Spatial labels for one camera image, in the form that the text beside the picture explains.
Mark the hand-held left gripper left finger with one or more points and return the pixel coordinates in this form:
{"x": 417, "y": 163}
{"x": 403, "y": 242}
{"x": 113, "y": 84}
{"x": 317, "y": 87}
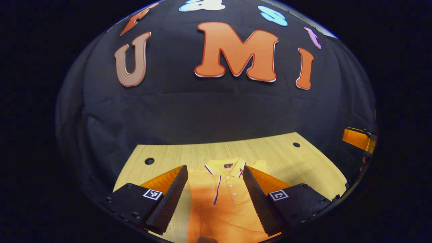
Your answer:
{"x": 173, "y": 199}

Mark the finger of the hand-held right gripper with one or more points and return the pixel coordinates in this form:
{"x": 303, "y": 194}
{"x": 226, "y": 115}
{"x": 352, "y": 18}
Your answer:
{"x": 357, "y": 140}

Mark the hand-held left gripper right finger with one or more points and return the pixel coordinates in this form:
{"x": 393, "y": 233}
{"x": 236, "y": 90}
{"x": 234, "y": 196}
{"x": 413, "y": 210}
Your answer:
{"x": 258, "y": 202}

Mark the orange T-shirt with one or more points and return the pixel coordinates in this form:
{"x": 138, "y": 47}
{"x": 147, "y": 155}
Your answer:
{"x": 222, "y": 209}

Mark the black backdrop cloth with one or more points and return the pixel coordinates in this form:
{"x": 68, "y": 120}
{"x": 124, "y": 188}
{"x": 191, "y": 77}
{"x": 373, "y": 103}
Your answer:
{"x": 202, "y": 111}

